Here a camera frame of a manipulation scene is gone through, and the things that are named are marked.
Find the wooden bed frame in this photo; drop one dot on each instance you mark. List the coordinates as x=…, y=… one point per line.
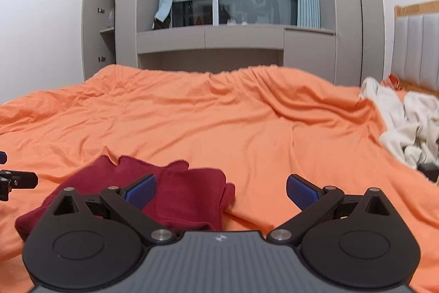
x=416, y=8

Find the cream crumpled garment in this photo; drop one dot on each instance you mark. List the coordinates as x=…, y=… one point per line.
x=408, y=128

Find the grey wardrobe unit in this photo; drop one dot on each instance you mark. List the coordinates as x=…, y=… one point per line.
x=240, y=42

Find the small black box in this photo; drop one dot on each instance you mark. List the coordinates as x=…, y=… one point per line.
x=429, y=171

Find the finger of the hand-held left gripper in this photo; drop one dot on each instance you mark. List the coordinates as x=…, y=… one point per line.
x=19, y=179
x=2, y=157

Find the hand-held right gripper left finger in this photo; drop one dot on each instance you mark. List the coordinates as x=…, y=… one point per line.
x=142, y=191

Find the grey padded headboard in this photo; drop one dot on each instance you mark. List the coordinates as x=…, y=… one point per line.
x=416, y=49

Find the orange bed blanket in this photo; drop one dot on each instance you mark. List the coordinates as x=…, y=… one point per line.
x=223, y=114

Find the dark red long-sleeved shirt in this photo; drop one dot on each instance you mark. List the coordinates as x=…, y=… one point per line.
x=192, y=190

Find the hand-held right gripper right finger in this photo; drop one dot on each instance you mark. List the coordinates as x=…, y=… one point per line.
x=301, y=191

